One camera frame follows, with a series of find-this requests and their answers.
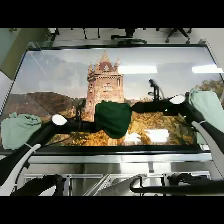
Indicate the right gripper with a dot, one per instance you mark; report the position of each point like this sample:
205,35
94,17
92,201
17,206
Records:
140,107

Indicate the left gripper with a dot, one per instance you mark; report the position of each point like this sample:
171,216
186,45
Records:
88,126

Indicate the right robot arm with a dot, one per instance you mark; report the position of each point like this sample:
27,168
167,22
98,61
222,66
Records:
206,131

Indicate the dark green shirt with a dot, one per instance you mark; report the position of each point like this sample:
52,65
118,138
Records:
113,118

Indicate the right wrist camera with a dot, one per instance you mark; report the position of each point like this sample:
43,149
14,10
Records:
155,89

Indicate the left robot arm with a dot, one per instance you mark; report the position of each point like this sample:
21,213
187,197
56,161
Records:
40,135

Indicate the pale green garment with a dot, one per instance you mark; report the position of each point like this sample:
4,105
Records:
18,130
210,103

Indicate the black office chair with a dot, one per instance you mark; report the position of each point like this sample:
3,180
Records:
178,33
128,37

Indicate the silver frame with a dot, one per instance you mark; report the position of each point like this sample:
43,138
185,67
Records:
100,160

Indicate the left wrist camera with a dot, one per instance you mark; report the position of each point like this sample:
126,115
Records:
80,108

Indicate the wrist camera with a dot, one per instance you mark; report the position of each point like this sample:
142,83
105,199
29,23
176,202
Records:
80,108
155,89

